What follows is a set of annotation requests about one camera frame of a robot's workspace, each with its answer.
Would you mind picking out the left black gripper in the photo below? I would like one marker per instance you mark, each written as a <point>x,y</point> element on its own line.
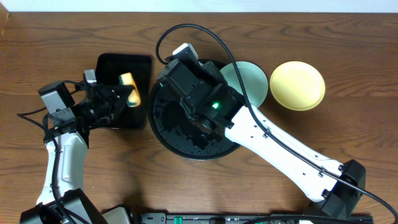
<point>109,101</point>

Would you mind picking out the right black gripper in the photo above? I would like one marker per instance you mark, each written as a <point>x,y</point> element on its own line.
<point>213,73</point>

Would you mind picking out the green yellow sponge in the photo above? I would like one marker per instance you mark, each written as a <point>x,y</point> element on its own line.
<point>133,98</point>

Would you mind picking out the light blue plate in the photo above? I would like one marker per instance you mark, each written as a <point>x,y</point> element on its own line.
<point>254,79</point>

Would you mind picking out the yellow plate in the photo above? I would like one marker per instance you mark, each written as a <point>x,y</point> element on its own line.
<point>297,86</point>

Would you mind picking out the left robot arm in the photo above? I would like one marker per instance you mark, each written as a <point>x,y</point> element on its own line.
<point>62,199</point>

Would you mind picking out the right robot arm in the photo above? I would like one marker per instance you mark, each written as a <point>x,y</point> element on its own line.
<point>333,187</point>

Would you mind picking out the black rectangular tray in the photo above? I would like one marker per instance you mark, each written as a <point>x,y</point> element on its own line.
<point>108,69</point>

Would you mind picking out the black round tray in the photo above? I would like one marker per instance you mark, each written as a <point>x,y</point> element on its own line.
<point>178,135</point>

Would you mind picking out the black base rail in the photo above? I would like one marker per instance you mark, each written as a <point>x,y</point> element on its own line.
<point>163,218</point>

